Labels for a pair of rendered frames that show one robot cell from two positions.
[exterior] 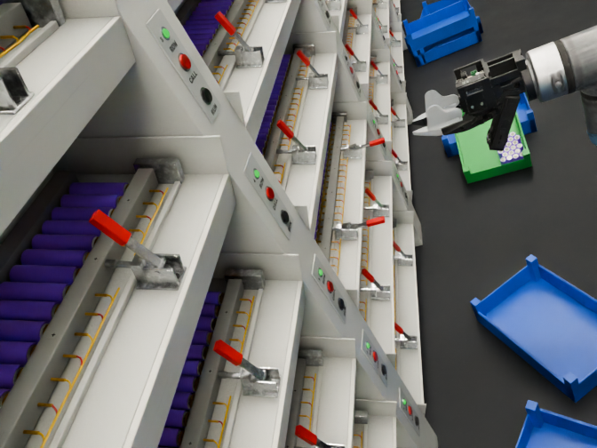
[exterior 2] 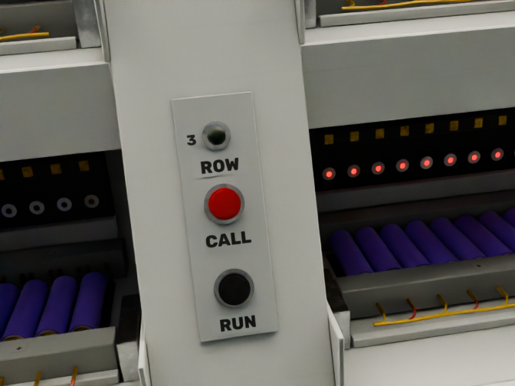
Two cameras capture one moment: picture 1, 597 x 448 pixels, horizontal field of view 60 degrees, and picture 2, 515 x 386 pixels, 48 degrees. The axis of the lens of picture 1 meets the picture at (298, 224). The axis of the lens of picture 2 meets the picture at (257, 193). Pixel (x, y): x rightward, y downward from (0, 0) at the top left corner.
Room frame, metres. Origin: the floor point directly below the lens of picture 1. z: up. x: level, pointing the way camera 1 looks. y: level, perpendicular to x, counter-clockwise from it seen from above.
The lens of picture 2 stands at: (1.04, -0.56, 0.62)
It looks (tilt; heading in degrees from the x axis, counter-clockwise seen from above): 3 degrees down; 56
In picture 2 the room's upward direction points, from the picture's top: 6 degrees counter-clockwise
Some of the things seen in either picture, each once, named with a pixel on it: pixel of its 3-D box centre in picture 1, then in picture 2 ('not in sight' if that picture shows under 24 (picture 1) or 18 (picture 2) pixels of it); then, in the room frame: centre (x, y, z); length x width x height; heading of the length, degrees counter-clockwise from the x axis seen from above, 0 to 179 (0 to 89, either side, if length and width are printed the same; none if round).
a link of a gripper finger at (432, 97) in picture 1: (433, 104); not in sight; (0.81, -0.33, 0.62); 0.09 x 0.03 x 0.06; 55
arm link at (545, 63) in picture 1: (545, 75); not in sight; (0.70, -0.48, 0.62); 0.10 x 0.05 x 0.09; 152
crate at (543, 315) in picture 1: (551, 321); not in sight; (0.68, -0.37, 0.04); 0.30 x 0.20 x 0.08; 7
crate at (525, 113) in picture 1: (484, 120); not in sight; (1.47, -0.76, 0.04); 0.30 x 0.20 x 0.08; 62
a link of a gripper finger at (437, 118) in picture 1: (435, 118); not in sight; (0.77, -0.31, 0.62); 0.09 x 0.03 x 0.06; 69
